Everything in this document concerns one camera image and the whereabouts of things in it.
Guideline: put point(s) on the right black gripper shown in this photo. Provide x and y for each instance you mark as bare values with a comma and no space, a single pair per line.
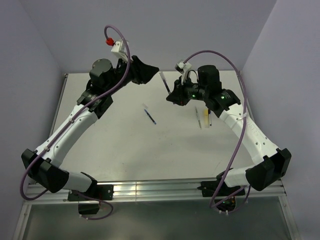
177,96

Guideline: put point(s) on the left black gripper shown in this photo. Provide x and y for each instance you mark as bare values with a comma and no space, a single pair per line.
141,73

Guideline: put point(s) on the yellow highlighter pen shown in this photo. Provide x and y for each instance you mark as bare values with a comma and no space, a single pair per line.
206,118

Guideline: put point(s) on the thin white pen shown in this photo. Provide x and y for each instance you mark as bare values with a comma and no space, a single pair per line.
210,118

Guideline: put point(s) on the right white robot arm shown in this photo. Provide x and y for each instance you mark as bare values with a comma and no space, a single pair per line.
270,163

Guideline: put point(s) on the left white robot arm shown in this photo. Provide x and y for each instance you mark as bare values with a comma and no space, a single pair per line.
43,163

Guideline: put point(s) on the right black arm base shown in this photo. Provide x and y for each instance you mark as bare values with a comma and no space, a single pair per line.
208,188

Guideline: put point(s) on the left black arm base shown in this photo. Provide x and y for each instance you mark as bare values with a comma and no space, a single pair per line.
91,201

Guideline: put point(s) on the blue barrel pen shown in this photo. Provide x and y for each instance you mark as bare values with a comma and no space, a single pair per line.
150,117

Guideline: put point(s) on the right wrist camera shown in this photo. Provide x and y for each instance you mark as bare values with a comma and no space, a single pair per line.
183,68

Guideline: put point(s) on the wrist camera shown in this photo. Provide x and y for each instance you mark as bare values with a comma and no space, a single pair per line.
183,68
119,48

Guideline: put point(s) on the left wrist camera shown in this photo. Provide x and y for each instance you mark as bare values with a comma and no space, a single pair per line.
119,48

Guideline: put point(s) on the aluminium rail frame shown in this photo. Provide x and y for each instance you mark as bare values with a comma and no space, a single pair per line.
155,171

